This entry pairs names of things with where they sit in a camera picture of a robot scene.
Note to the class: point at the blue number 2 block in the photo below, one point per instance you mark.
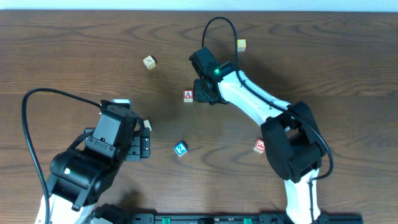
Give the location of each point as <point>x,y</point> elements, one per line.
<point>181,148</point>

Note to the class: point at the wooden block with dragonfly drawing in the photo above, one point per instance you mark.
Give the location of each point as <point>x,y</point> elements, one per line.
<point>150,62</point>

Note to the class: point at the red letter E block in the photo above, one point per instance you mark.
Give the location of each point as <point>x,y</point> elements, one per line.
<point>259,146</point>

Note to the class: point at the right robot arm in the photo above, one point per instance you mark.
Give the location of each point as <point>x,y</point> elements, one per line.
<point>293,144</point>

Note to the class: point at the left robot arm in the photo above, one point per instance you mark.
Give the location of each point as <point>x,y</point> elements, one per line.
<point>79,175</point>

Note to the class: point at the yellow-topped wooden block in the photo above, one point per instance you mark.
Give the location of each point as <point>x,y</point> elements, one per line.
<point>241,43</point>

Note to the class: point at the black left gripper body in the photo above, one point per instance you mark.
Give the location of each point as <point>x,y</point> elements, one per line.
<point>141,144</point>

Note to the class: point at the black mounting rail with bases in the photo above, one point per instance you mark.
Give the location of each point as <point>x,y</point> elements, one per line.
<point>112,214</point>

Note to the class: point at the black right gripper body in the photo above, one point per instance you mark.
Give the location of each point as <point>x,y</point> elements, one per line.
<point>201,92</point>

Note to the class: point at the plain wooden number 5 block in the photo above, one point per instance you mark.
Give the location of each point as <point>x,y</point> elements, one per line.
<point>147,124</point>

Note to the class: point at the red letter A block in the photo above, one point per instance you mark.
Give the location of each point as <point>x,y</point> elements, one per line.
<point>188,96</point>

